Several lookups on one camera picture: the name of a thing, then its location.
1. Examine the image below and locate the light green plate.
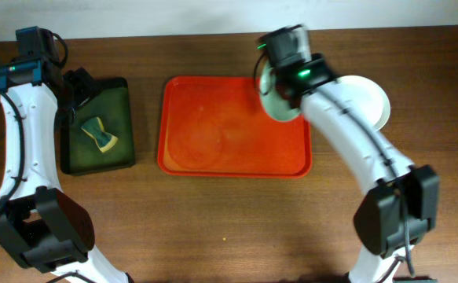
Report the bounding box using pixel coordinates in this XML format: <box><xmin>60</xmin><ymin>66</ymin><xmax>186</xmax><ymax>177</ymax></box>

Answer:
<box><xmin>257</xmin><ymin>62</ymin><xmax>301</xmax><ymax>123</ymax></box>

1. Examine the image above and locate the green yellow sponge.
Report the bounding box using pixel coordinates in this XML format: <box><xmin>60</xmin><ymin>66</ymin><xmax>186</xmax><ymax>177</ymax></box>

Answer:
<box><xmin>81</xmin><ymin>116</ymin><xmax>119</xmax><ymax>153</ymax></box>

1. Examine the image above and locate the cream white plate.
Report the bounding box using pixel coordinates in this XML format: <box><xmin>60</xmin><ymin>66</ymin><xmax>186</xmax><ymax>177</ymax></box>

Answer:
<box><xmin>337</xmin><ymin>75</ymin><xmax>391</xmax><ymax>130</ymax></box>

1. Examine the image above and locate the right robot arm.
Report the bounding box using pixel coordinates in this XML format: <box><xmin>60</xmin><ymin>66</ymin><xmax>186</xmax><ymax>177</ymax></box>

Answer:
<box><xmin>253</xmin><ymin>24</ymin><xmax>440</xmax><ymax>282</ymax></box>

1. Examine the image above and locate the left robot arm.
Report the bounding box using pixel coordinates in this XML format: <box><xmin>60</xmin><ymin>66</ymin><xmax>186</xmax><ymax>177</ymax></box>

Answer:
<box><xmin>0</xmin><ymin>26</ymin><xmax>130</xmax><ymax>282</ymax></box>

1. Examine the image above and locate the dark green tray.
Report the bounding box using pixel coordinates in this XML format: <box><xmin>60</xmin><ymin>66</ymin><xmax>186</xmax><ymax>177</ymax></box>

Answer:
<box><xmin>60</xmin><ymin>77</ymin><xmax>135</xmax><ymax>176</ymax></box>

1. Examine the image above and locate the red plastic tray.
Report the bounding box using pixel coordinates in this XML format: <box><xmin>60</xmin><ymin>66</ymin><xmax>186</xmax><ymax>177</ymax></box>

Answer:
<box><xmin>157</xmin><ymin>75</ymin><xmax>313</xmax><ymax>178</ymax></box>

